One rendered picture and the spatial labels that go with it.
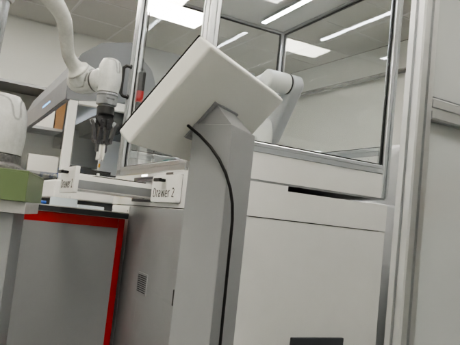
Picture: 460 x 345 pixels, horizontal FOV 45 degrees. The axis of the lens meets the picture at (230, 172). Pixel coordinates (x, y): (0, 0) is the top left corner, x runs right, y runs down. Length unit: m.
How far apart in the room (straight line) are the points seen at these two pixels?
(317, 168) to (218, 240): 0.98
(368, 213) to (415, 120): 1.43
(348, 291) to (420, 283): 1.35
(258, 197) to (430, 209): 1.13
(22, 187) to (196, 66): 0.83
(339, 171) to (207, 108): 1.03
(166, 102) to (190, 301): 0.51
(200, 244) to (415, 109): 0.66
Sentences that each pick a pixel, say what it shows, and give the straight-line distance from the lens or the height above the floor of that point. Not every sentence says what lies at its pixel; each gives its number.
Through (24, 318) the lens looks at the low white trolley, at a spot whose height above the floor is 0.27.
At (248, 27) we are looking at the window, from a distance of 2.27.
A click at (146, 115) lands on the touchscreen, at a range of 1.37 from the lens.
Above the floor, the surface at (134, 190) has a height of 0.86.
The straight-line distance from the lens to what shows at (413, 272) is 1.10.
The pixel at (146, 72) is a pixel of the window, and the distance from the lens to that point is 2.85.
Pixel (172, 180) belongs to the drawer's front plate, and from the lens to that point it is 2.18.
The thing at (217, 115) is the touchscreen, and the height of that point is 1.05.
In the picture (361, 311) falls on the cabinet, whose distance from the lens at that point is 2.53.
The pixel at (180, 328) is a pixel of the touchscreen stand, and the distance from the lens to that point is 1.50.
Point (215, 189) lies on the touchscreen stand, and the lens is 1.45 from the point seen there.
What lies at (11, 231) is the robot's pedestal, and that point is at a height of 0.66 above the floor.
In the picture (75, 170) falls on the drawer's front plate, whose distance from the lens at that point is 2.34.
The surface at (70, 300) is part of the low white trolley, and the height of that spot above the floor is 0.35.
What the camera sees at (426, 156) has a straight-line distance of 1.11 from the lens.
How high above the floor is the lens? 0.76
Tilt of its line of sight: 5 degrees up
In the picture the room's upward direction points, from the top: 6 degrees clockwise
